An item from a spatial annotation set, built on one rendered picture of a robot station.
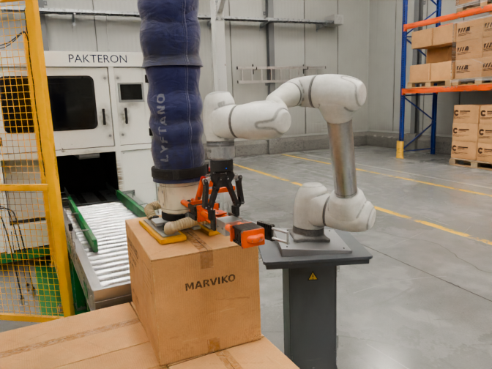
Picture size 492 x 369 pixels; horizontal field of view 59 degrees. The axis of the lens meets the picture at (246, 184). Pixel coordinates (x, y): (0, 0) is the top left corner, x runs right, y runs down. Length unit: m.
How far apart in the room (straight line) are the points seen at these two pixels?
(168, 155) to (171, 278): 0.47
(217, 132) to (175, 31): 0.49
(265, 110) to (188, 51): 0.55
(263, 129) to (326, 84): 0.55
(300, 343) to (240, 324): 0.66
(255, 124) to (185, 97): 0.50
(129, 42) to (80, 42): 1.09
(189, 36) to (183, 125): 0.32
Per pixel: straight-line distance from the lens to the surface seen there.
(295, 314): 2.26
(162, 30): 1.70
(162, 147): 1.73
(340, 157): 1.89
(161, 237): 1.70
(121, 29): 11.20
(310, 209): 2.12
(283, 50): 12.51
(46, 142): 2.84
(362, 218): 2.04
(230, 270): 1.64
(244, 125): 1.29
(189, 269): 1.58
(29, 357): 1.95
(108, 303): 2.28
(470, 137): 9.77
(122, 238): 3.27
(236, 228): 1.28
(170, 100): 1.69
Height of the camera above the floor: 1.46
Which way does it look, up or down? 11 degrees down
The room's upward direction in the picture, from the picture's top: 2 degrees counter-clockwise
